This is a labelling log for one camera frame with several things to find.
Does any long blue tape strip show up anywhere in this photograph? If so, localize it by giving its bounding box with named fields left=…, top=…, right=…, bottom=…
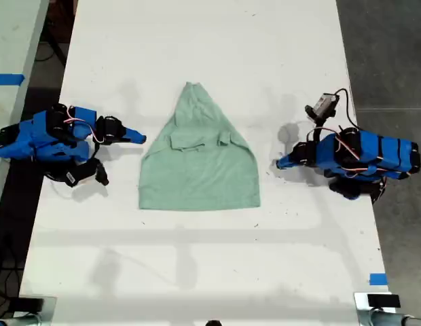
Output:
left=0, top=73, right=26, bottom=86

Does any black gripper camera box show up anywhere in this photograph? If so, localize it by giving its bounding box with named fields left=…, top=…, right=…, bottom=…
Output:
left=62, top=158, right=110, bottom=188

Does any grey metal pipe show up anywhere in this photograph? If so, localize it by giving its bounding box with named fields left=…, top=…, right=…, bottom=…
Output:
left=357, top=309, right=421, bottom=326
left=0, top=314, right=56, bottom=326

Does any black camera cable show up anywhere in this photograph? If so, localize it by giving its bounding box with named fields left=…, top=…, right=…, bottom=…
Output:
left=333, top=88, right=361, bottom=130

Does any pale side table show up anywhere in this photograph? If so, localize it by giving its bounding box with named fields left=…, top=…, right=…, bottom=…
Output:
left=0, top=0, right=50, bottom=213

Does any small black box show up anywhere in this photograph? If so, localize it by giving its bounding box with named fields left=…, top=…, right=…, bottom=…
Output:
left=18, top=296, right=45, bottom=312
left=367, top=294, right=401, bottom=309

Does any black camera stalk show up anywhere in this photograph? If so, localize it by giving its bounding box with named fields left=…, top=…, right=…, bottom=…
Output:
left=307, top=117, right=329, bottom=142

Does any black floor cable bundle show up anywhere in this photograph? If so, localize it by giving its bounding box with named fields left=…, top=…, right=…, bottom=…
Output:
left=0, top=234, right=25, bottom=317

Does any short blue tape strip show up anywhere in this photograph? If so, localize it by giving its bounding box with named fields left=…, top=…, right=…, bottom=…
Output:
left=369, top=272, right=389, bottom=287

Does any pale green T-shirt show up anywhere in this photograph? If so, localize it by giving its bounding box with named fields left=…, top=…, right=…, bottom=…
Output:
left=138, top=81, right=262, bottom=212

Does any silver metal bracket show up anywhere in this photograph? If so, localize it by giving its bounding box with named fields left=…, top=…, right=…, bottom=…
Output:
left=353, top=292, right=407, bottom=312
left=40, top=295, right=58, bottom=321

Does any silver black camera box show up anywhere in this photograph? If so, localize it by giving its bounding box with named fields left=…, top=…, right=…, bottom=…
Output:
left=304, top=92, right=341, bottom=121

